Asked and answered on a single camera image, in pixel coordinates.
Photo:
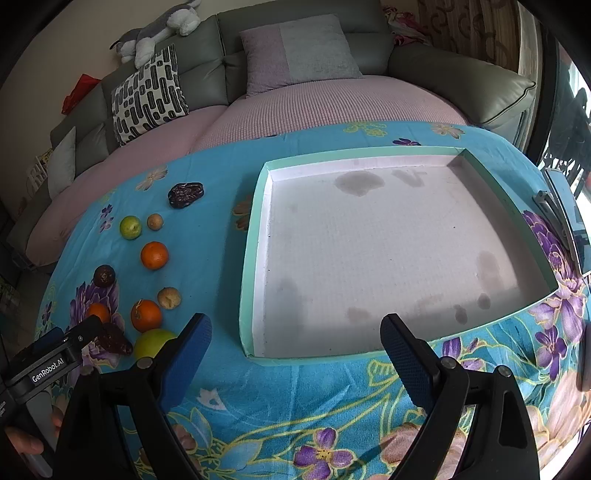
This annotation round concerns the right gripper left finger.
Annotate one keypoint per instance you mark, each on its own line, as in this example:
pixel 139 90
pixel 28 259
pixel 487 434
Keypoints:
pixel 183 356

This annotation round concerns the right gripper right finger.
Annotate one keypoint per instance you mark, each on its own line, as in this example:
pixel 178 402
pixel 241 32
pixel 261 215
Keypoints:
pixel 412 359

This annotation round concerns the large green jujube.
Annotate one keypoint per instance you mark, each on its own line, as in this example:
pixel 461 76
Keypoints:
pixel 149 343

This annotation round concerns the dark red wrinkled date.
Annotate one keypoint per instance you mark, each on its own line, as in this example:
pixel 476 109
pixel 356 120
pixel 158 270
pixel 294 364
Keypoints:
pixel 111 339

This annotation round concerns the small orange tangerine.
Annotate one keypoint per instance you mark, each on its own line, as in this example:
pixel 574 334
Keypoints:
pixel 99 310
pixel 154 255

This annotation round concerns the large orange tangerine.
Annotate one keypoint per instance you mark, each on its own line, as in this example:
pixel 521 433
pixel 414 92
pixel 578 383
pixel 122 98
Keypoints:
pixel 145 315

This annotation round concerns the dark purple passion fruit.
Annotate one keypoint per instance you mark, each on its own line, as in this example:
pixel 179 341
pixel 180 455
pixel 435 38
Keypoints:
pixel 104 276

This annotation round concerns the small green jujube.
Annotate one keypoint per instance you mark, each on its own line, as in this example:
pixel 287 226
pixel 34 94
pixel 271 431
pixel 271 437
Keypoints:
pixel 130 227

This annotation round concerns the small brown longan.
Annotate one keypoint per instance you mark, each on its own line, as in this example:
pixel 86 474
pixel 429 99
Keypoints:
pixel 154 222

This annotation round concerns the person's left hand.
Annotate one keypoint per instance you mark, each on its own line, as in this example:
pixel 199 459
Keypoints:
pixel 24 443

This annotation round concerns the teal shallow cardboard tray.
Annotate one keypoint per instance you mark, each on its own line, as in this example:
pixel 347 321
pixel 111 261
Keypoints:
pixel 338 240

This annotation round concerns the light grey small pillow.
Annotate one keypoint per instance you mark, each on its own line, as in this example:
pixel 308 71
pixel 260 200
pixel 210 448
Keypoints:
pixel 61 165

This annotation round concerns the grey metal rack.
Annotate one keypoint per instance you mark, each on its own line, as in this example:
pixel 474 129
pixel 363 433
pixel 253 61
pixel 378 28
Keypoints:
pixel 560 208

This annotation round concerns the red bag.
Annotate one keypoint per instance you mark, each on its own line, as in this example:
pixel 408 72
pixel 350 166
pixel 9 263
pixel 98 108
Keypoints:
pixel 84 85

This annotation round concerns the pink sofa seat cover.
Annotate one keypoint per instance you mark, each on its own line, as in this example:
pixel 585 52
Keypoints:
pixel 42 231

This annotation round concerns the black white patterned pillow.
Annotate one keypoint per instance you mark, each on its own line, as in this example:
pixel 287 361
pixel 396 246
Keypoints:
pixel 149 98

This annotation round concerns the grey white plush toy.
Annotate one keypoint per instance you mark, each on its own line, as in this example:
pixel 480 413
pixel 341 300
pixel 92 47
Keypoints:
pixel 138 45

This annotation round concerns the grey leather sofa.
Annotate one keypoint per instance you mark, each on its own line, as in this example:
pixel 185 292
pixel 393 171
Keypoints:
pixel 212 68

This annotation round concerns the lilac grey square pillow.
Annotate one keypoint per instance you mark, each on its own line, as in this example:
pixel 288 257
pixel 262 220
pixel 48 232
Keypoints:
pixel 297 51

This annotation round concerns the pink cloth on sofa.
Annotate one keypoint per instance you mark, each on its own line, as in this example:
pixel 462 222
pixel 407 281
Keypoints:
pixel 404 27

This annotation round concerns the brown patterned curtain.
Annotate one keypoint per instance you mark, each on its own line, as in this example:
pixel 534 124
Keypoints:
pixel 487 30

